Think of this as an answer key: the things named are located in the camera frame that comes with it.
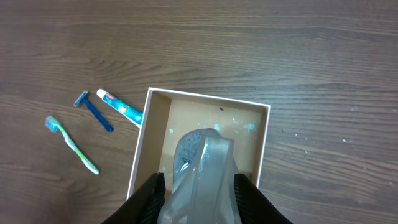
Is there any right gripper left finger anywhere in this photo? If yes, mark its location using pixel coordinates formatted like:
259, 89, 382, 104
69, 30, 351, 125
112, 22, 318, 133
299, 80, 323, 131
101, 172, 166, 224

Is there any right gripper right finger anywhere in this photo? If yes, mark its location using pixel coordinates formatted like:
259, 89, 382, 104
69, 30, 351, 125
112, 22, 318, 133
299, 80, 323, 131
234, 174, 292, 224

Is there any clear bottle with dark liquid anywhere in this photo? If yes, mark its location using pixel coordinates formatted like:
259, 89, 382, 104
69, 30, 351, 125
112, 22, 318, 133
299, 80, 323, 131
157, 129, 242, 224

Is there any white teal toothpaste tube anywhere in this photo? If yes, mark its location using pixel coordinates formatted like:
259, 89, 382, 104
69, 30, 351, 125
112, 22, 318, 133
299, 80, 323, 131
96, 89, 143, 128

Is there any open cardboard box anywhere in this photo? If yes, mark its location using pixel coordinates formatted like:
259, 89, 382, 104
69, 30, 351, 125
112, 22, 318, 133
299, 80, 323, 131
127, 87, 271, 197

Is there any blue disposable razor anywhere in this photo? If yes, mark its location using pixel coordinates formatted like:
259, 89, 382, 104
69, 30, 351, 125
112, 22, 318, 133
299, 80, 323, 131
73, 90, 114, 133

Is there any green white toothbrush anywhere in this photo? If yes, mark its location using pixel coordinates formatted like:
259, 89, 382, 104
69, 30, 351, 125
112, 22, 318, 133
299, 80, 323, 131
44, 116, 100, 175

